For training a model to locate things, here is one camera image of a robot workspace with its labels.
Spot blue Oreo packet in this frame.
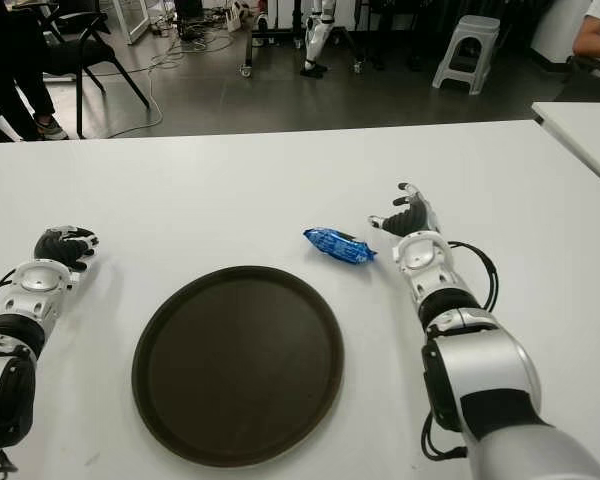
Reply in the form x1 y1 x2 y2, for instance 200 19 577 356
302 227 380 264

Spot person in black trousers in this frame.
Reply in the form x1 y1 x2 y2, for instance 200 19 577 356
0 0 70 142

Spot black wheeled frame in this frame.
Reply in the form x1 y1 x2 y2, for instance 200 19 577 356
238 0 366 79

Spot tangled floor cables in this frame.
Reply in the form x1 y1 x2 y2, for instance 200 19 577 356
177 17 234 54

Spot black right elbow cable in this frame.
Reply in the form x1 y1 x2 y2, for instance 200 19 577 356
419 412 470 460

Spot white framed panel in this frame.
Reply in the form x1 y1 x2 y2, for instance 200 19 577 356
112 0 151 46

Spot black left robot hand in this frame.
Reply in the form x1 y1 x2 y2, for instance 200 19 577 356
33 224 102 274

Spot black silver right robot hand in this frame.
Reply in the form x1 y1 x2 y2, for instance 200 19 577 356
368 182 441 240

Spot white humanoid robot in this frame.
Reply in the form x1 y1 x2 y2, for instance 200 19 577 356
299 0 339 79

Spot black metal chair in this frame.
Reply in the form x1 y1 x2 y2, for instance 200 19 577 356
39 0 151 140

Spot white side table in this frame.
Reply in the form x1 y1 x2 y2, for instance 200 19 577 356
531 101 600 196

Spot round dark brown tray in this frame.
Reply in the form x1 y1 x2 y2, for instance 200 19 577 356
131 265 345 455

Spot grey plastic stool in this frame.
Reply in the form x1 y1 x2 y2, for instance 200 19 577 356
432 14 501 96

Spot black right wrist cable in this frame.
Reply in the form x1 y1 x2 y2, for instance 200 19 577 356
448 240 500 311

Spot black office chair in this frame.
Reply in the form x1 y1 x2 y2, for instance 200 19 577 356
554 54 600 104

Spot person in white shirt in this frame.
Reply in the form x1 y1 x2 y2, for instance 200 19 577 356
572 0 600 81

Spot white floor cable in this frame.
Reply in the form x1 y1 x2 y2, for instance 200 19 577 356
87 29 164 139

